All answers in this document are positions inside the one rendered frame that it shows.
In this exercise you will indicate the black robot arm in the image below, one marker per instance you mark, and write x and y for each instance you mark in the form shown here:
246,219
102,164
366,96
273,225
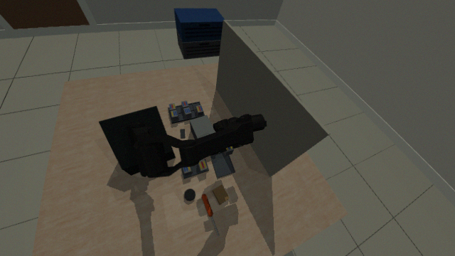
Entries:
151,156

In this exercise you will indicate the dark grey flat panel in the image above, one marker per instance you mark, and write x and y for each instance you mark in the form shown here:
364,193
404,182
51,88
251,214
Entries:
248,85

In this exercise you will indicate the red-handled screwdriver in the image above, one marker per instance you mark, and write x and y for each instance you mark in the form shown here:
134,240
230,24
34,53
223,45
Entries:
208,209

